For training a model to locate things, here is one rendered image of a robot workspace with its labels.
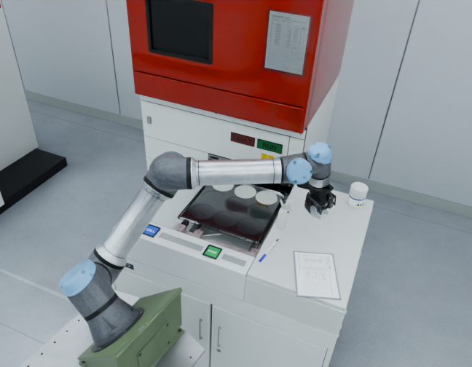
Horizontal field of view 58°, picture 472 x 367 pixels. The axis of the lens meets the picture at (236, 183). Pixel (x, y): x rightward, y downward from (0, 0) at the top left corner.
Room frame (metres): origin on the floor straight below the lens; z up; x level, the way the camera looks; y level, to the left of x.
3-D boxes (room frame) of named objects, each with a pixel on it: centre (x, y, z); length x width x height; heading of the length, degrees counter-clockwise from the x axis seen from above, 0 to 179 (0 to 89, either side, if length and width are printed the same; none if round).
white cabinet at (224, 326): (1.34, -0.04, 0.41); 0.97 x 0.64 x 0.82; 69
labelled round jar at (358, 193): (1.43, -0.51, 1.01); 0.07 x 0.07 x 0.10
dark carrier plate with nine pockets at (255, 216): (1.47, 0.00, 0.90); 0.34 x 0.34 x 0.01; 69
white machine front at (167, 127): (1.75, 0.10, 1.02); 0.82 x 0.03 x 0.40; 69
